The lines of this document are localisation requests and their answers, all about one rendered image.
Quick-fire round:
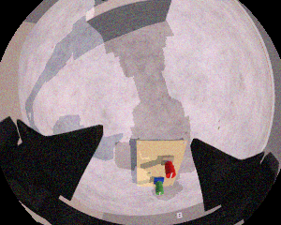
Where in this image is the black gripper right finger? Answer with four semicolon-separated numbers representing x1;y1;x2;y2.
190;138;264;211

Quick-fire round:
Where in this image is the tan flat rectangular plate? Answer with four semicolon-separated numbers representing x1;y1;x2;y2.
137;138;188;195

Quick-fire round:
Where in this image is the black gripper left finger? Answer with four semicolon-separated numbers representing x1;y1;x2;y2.
17;120;104;201

